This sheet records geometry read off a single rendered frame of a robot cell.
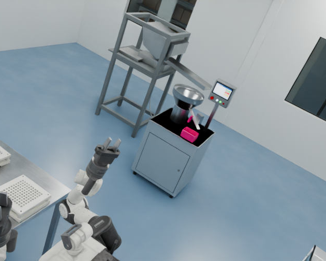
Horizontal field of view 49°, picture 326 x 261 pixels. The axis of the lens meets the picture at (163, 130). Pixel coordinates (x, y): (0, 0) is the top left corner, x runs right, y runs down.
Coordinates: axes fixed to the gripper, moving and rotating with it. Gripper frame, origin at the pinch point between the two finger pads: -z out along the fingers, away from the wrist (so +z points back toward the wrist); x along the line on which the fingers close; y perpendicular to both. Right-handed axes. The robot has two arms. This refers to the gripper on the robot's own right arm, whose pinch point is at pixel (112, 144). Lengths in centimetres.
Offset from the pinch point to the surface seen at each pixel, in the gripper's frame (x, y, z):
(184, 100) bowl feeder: -178, 139, 33
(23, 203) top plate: 4, 34, 76
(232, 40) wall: -375, 304, -22
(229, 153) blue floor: -365, 167, 111
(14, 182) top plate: 4, 52, 78
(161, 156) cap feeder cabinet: -179, 121, 98
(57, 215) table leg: -31, 44, 99
